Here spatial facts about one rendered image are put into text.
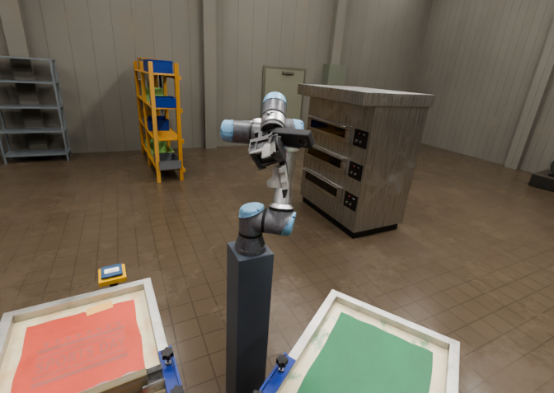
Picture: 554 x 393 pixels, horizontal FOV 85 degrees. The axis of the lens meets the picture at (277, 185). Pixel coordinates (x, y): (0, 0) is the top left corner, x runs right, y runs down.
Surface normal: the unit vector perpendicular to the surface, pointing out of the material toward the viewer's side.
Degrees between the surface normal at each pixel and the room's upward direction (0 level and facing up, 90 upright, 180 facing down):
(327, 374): 0
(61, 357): 0
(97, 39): 90
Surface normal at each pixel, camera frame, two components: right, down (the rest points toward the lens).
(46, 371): 0.07, -0.94
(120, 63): 0.44, 0.34
